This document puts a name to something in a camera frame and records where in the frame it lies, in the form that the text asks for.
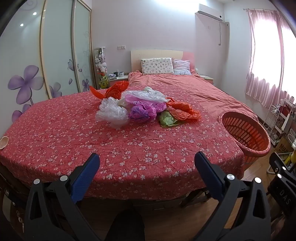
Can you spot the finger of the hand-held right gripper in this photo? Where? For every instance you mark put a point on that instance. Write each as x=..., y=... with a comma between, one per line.
x=276, y=162

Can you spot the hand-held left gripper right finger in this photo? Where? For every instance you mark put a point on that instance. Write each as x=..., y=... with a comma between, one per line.
x=208, y=173

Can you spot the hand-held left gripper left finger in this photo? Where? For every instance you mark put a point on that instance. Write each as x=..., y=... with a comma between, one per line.
x=85, y=178

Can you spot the orange plastic laundry basket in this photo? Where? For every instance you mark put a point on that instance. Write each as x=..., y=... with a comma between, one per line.
x=254, y=150

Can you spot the pink plastic bag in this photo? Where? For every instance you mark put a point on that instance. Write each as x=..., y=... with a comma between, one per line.
x=150, y=103

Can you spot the white translucent plastic bag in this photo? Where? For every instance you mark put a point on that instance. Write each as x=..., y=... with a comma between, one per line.
x=148, y=94

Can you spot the cardboard box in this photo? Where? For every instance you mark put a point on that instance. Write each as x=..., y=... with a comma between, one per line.
x=283, y=146

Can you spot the dark wooden table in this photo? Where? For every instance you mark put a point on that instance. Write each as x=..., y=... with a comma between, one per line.
x=193, y=199

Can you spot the red floral tablecloth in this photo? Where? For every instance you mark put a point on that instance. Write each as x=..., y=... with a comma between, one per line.
x=69, y=129

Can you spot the light green plastic bag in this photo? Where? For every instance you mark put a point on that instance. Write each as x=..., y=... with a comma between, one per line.
x=167, y=120

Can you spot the orange plastic bag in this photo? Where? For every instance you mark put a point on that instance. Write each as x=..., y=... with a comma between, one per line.
x=185, y=110

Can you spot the clear crinkled plastic bag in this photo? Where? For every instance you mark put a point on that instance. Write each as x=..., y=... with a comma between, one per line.
x=111, y=113

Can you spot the pink curtain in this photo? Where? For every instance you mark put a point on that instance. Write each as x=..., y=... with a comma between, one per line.
x=261, y=88

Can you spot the salmon pink duvet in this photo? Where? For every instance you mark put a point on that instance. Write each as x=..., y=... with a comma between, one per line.
x=196, y=92

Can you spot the purple plastic bag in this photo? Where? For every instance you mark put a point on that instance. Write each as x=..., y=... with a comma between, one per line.
x=138, y=113

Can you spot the small beige dish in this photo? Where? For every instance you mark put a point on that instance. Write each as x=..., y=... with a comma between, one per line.
x=4, y=141

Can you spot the red plastic bag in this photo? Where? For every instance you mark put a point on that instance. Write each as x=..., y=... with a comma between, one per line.
x=115, y=89

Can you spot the pale nightstand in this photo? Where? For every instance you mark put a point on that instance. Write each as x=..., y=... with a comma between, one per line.
x=208, y=77

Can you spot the yellow-green plush toy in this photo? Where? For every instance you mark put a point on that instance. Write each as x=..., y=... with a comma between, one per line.
x=103, y=81

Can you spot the pink white nightstand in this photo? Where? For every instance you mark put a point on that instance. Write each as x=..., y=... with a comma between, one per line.
x=115, y=81

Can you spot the striped pink pillow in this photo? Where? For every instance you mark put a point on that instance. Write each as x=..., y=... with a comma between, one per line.
x=182, y=67

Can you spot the clear tube of plush toys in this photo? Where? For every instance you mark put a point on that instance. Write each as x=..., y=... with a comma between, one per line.
x=100, y=60

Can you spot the floral print pillow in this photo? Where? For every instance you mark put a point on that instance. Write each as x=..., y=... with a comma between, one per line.
x=157, y=66

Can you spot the beige bed with headboard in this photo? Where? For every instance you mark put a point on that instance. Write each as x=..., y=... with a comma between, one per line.
x=157, y=53

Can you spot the flower-print sliding-door wardrobe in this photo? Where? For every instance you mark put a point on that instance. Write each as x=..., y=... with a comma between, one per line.
x=27, y=46

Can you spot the white air conditioner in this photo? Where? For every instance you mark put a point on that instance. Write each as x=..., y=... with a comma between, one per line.
x=208, y=14

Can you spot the white wall switch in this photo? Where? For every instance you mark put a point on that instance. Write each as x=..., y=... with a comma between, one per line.
x=121, y=47

